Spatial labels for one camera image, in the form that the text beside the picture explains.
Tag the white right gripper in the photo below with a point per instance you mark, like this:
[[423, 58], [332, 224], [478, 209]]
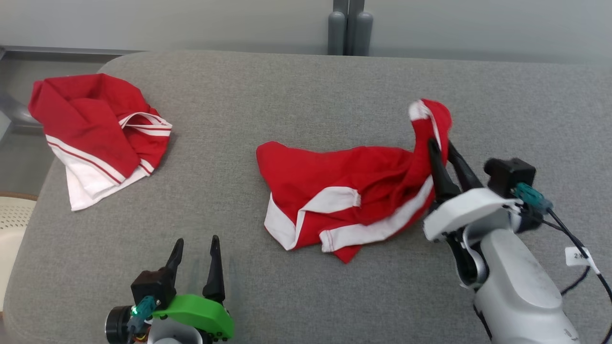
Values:
[[471, 208]]

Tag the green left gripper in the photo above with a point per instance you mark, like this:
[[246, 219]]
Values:
[[201, 313]]

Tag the red garment with plain white trim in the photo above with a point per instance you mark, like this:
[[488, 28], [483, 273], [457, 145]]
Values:
[[334, 177]]

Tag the red garment with striped white band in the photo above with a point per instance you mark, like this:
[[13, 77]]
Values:
[[86, 119]]

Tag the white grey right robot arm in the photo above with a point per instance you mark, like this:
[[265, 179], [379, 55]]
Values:
[[516, 286]]

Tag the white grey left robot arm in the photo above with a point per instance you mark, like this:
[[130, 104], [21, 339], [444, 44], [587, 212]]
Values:
[[174, 335]]

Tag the cream perforated laundry basket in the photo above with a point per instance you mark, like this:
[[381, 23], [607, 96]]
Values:
[[14, 224]]

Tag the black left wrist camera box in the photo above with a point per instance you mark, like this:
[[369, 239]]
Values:
[[152, 286]]

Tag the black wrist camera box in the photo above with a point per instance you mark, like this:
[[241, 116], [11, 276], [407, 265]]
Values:
[[152, 286], [508, 174]]

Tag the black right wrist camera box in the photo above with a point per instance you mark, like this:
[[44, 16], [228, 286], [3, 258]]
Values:
[[508, 174]]

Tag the grey partition post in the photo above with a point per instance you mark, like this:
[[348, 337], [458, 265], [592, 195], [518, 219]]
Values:
[[350, 28]]

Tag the dark grey wall rail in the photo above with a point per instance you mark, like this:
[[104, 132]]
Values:
[[57, 50]]

